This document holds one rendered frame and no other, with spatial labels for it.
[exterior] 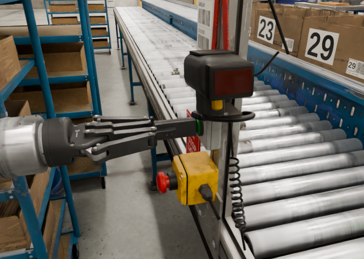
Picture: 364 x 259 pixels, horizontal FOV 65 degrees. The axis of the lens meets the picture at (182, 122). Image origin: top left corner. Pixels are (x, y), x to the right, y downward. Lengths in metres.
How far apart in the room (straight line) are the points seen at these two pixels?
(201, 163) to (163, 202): 1.26
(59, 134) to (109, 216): 1.31
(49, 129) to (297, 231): 0.47
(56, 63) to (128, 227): 0.96
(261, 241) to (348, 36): 0.76
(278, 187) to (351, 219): 0.15
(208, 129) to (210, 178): 0.10
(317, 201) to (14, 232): 0.75
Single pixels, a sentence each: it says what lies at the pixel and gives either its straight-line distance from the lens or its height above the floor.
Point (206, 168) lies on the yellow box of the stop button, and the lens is 0.52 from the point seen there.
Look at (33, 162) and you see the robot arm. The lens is 0.46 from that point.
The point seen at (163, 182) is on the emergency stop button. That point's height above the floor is 0.85.
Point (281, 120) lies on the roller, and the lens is 1.05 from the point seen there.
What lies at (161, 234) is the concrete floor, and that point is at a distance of 1.60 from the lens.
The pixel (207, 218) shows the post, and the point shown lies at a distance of 0.63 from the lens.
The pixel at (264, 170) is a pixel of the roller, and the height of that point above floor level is 0.75.
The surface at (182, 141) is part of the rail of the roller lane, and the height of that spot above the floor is 0.73.
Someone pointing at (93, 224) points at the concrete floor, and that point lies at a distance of 1.71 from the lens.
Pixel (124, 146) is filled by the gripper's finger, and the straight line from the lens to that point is 0.43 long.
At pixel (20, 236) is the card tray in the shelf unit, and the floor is 0.57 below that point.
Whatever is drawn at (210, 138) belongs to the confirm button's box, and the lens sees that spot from 0.48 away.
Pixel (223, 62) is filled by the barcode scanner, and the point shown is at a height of 1.09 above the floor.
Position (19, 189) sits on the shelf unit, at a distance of 0.77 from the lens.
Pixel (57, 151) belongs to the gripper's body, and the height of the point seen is 0.95.
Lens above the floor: 1.17
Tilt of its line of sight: 26 degrees down
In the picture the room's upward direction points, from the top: straight up
